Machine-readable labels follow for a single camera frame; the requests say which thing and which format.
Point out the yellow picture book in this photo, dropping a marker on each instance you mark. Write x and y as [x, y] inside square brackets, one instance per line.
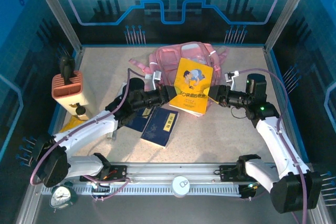
[189, 95]

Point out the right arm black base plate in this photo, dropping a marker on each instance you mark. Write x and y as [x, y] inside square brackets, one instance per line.
[225, 172]

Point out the dark blue book yellow label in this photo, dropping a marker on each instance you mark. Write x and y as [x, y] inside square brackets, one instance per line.
[157, 129]
[139, 124]

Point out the aluminium front frame rail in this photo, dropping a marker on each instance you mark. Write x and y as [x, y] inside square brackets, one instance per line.
[170, 169]

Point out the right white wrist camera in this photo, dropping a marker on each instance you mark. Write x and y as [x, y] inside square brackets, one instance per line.
[230, 77]

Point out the pink school backpack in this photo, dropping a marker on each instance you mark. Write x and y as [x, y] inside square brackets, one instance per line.
[168, 56]

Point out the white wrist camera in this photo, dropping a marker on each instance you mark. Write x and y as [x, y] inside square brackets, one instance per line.
[155, 78]
[230, 77]

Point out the white round button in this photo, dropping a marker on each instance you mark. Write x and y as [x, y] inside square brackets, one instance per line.
[180, 187]

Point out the black round knob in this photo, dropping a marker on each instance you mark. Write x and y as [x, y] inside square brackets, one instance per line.
[79, 110]

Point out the aluminium frame post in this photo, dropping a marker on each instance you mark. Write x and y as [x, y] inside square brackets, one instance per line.
[288, 11]
[59, 11]

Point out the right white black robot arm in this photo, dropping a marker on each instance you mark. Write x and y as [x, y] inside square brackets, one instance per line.
[270, 140]

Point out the clear plastic stationery pouch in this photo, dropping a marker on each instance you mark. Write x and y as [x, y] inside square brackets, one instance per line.
[123, 89]

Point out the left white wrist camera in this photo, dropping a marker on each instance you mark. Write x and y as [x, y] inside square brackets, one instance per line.
[155, 78]

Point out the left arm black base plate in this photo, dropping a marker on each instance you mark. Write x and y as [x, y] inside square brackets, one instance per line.
[119, 172]

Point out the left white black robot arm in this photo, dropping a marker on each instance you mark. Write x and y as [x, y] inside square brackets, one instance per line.
[89, 132]

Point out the green alarm clock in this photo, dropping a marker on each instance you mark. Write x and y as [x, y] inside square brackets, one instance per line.
[61, 197]

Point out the orange cream knife block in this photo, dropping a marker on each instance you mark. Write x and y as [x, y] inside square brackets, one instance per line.
[67, 90]

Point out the yellow plastic packet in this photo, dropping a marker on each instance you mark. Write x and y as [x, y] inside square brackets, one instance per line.
[71, 125]

